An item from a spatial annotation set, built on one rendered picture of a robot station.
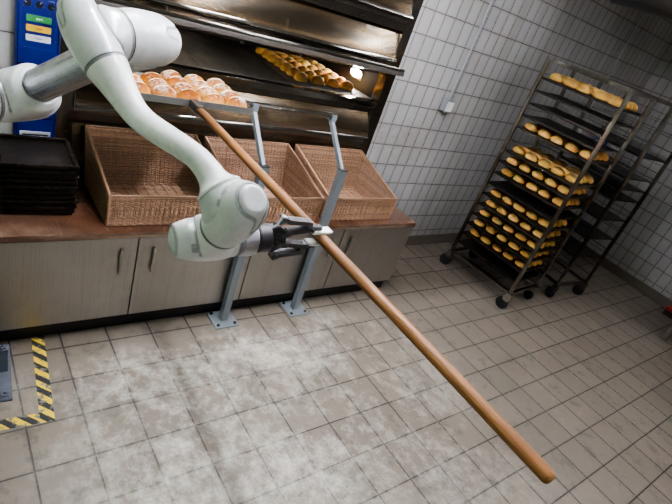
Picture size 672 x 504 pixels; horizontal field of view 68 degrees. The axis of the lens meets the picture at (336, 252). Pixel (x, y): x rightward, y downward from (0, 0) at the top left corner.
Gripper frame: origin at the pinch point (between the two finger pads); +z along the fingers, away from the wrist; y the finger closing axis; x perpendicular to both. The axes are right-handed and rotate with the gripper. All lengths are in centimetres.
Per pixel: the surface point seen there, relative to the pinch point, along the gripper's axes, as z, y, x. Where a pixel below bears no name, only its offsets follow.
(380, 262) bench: 151, 92, -103
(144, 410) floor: -17, 120, -48
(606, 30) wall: 370, -94, -162
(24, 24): -53, -5, -151
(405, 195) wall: 212, 69, -159
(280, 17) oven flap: 61, -33, -156
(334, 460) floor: 52, 119, 3
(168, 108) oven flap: 11, 22, -153
